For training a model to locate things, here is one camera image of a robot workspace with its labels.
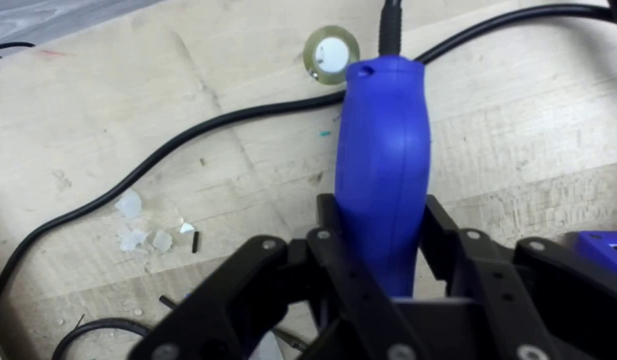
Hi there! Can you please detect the thin black cable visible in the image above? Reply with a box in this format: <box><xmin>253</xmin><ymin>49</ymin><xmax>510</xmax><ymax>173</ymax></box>
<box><xmin>0</xmin><ymin>42</ymin><xmax>36</xmax><ymax>62</ymax></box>

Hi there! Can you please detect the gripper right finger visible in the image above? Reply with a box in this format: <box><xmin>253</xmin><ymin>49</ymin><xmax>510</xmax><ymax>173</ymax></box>
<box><xmin>417</xmin><ymin>195</ymin><xmax>617</xmax><ymax>360</ymax></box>

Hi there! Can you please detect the long black cable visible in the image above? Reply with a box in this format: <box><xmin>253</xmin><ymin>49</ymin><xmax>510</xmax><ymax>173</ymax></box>
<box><xmin>0</xmin><ymin>4</ymin><xmax>617</xmax><ymax>321</ymax></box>

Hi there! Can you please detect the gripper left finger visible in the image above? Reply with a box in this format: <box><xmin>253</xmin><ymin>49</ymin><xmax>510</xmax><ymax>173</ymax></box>
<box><xmin>127</xmin><ymin>194</ymin><xmax>425</xmax><ymax>360</ymax></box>

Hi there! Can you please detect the blue soldering station box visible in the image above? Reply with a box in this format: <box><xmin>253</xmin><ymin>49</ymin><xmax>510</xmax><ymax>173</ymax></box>
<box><xmin>572</xmin><ymin>230</ymin><xmax>617</xmax><ymax>279</ymax></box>

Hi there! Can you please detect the clear tape roll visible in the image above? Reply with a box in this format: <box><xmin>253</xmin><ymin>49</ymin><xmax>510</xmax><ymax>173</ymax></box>
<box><xmin>302</xmin><ymin>25</ymin><xmax>361</xmax><ymax>86</ymax></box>

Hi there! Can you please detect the blue soldering gun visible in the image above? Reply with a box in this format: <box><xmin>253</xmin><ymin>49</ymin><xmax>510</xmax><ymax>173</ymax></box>
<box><xmin>333</xmin><ymin>0</ymin><xmax>432</xmax><ymax>301</ymax></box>

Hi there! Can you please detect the black cable loop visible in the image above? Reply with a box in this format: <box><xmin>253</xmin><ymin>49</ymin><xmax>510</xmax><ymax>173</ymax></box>
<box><xmin>51</xmin><ymin>317</ymin><xmax>155</xmax><ymax>360</ymax></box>

